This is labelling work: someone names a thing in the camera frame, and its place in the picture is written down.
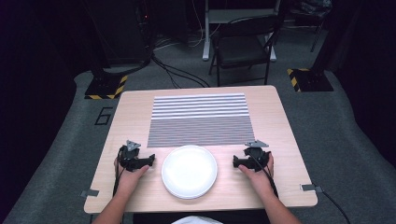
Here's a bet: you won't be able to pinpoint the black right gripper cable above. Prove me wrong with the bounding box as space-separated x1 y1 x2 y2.
250 152 279 199

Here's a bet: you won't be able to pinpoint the white desk frame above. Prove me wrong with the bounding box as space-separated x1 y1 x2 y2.
201 0 278 63

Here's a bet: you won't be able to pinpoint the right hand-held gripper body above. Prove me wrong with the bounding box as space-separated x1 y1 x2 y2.
244 139 272 173

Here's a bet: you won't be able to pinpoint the black table cable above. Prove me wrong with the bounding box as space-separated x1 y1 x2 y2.
320 188 352 224

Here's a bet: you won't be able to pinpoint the striped grey placemat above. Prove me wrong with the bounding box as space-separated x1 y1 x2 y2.
147 92 257 148

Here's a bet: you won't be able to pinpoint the grey tape piece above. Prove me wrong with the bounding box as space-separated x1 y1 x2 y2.
300 183 325 193
79 189 100 199

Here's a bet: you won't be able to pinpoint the black folding chair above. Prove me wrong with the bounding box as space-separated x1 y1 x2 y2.
207 13 289 88

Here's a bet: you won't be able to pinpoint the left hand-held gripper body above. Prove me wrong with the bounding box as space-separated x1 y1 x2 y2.
119 139 148 173

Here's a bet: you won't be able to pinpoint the black stand with hazard stripes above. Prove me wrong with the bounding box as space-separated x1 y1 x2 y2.
81 0 129 101
286 0 347 93

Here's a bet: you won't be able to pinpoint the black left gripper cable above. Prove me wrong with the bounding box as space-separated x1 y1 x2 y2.
111 147 125 198

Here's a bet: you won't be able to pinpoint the dark chair with clutter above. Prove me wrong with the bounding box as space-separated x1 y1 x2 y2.
288 0 333 53

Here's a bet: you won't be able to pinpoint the black floor cables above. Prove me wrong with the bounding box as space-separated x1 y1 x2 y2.
150 50 211 90

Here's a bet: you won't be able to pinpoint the dark equipment cabinet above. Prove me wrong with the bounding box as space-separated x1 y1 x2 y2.
83 0 153 68

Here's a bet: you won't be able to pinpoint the person's right hand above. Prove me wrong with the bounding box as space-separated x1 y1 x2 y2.
237 151 276 198

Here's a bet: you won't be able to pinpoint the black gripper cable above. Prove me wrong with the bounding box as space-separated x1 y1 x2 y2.
111 147 125 198
250 152 279 199

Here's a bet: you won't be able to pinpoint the person's left hand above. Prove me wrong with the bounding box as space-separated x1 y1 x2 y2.
113 157 150 196

